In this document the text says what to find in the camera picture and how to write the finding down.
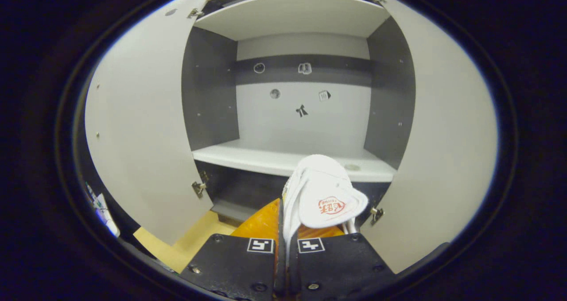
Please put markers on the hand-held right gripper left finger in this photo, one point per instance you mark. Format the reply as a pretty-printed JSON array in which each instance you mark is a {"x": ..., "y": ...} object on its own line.
[{"x": 234, "y": 265}]

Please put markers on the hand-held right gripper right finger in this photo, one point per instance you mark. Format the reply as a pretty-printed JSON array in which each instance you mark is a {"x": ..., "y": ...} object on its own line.
[{"x": 341, "y": 265}]

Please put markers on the white shoe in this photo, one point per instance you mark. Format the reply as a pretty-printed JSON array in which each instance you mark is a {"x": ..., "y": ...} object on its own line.
[{"x": 319, "y": 181}]

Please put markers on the grey shoe cabinet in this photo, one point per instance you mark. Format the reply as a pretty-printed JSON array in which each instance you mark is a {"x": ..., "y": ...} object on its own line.
[{"x": 301, "y": 133}]

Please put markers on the grey shoe cabinet door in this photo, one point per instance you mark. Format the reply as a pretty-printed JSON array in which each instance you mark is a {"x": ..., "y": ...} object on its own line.
[
  {"x": 141, "y": 115},
  {"x": 443, "y": 137}
]

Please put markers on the white printed panel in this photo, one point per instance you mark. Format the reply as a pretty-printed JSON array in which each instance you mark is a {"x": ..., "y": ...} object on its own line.
[{"x": 104, "y": 210}]

